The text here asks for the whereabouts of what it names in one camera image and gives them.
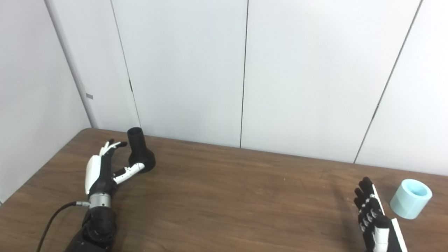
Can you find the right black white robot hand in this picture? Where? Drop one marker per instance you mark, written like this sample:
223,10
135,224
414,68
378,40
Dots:
379,227

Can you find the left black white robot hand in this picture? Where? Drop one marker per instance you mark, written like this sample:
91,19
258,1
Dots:
99,175

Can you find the black funnel-shaped nozzle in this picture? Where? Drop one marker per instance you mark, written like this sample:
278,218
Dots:
140,154

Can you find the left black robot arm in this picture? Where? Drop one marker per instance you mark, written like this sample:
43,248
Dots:
94,227

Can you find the white wall corner post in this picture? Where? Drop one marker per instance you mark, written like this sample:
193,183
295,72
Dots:
70,63

